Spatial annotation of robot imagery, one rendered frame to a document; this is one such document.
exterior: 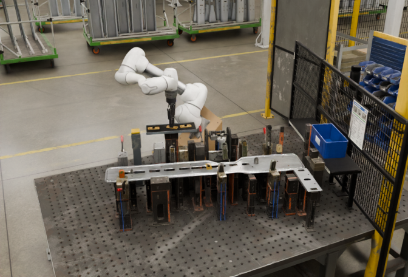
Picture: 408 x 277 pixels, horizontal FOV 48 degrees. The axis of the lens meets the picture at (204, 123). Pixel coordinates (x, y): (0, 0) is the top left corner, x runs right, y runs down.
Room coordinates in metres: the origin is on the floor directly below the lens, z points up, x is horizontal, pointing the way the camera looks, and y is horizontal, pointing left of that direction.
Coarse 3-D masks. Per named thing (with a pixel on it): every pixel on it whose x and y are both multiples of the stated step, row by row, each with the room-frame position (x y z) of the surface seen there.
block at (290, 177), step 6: (288, 174) 2.71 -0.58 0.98; (288, 180) 2.64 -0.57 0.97; (294, 180) 2.63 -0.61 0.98; (288, 186) 2.63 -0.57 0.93; (294, 186) 2.64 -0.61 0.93; (288, 192) 2.63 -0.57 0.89; (294, 192) 2.64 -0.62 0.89; (288, 198) 2.64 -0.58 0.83; (294, 198) 2.65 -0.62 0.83; (288, 204) 2.64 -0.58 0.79; (294, 204) 2.64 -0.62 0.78; (282, 210) 2.69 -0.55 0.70; (288, 210) 2.64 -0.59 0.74; (294, 210) 2.64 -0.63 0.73
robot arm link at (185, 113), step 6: (180, 108) 3.47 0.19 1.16; (186, 108) 3.48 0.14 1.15; (192, 108) 3.50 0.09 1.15; (198, 108) 3.52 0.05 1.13; (180, 114) 3.44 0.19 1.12; (186, 114) 3.44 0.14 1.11; (192, 114) 3.47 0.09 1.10; (198, 114) 3.51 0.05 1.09; (180, 120) 3.43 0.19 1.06; (186, 120) 3.43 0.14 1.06; (192, 120) 3.45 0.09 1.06; (198, 120) 3.48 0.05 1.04; (198, 126) 3.47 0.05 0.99
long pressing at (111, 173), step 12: (252, 156) 2.93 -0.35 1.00; (264, 156) 2.93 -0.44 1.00; (276, 156) 2.93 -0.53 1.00; (288, 156) 2.93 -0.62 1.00; (108, 168) 2.75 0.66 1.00; (120, 168) 2.76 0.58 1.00; (132, 168) 2.76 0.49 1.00; (144, 168) 2.76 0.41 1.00; (156, 168) 2.76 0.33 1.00; (168, 168) 2.76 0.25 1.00; (204, 168) 2.76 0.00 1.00; (216, 168) 2.76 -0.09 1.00; (228, 168) 2.76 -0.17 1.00; (240, 168) 2.76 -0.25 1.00; (252, 168) 2.76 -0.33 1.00; (264, 168) 2.76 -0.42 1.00; (276, 168) 2.76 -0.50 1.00; (288, 168) 2.76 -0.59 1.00; (108, 180) 2.60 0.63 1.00; (132, 180) 2.61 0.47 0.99
